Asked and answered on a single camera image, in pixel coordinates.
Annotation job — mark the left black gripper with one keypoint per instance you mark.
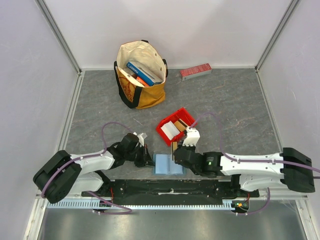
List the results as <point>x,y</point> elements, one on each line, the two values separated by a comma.
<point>144,159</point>

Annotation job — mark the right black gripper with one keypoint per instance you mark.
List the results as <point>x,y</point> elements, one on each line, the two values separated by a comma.
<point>178,155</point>

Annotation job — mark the blue leather card holder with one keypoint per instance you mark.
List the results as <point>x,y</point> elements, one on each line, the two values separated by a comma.
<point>165,165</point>

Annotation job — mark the gold brown credit card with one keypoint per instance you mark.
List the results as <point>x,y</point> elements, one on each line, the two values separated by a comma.
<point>174,146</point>

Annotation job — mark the white cards stack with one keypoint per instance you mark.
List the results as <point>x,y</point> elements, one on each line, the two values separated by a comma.
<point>170,130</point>

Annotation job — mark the red plastic bin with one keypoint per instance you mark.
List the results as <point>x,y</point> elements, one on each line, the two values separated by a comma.
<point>183,114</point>

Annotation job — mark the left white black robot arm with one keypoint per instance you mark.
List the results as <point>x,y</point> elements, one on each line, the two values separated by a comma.
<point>69,174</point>

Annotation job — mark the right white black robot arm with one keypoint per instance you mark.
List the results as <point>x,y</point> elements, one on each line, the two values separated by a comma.
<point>287,169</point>

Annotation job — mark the brown striped card in bin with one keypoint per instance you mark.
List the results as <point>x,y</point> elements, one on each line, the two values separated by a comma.
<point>180,125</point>

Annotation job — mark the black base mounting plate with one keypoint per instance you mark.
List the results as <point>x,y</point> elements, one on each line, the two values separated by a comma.
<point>125,188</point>

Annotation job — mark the yellow canvas tote bag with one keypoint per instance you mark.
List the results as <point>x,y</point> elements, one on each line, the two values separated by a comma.
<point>132,93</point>

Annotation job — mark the orange book in bag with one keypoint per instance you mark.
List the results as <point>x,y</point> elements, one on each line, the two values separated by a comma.
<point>142,82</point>

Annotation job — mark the red rectangular carton box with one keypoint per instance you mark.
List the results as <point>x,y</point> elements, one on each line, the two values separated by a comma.
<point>195,71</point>

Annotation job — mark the blue book in bag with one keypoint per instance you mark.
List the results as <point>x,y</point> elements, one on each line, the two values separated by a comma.
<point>141,71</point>

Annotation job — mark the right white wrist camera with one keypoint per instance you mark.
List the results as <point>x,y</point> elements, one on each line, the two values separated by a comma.
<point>192,137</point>

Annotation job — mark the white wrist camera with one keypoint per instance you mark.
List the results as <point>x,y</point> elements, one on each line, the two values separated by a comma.
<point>141,137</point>
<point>192,137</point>

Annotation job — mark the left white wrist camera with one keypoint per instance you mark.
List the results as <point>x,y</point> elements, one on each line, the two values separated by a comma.
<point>141,137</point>

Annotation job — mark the grey slotted cable duct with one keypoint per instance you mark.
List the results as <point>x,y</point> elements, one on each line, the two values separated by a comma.
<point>97,204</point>

